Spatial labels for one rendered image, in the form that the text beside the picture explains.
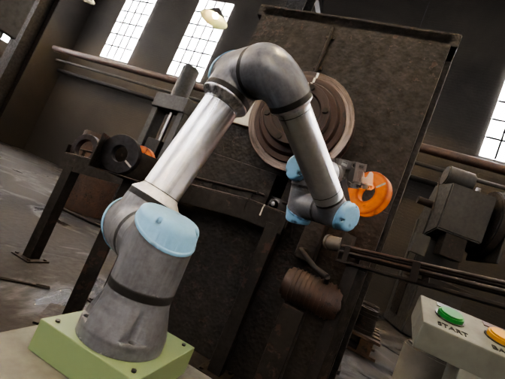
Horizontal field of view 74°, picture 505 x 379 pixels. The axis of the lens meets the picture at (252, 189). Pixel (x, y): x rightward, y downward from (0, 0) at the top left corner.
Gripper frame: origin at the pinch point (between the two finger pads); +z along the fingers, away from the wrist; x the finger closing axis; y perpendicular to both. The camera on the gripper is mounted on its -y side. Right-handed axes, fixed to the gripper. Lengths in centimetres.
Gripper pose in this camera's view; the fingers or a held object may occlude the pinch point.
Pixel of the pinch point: (370, 188)
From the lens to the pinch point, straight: 120.2
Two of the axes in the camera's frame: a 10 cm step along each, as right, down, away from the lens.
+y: 1.7, -9.8, -0.5
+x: -5.5, -1.4, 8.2
